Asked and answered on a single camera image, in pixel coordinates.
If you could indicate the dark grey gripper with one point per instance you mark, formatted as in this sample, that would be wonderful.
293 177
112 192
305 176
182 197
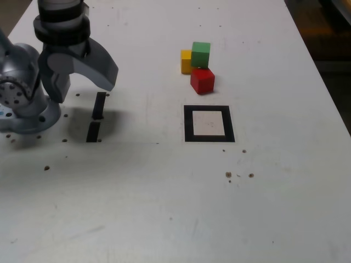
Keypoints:
78 50

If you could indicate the yellow cube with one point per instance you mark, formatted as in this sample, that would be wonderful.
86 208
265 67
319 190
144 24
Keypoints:
185 63

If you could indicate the red cube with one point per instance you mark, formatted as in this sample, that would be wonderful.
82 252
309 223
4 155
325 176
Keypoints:
202 81

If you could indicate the green cube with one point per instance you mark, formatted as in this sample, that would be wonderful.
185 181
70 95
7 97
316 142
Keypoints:
200 54

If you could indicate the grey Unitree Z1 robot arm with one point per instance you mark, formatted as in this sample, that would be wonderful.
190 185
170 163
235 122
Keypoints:
22 109

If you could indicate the black tape square outline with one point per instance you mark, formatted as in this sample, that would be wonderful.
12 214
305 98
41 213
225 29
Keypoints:
189 128

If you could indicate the black tape strip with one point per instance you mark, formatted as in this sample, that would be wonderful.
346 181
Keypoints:
98 107

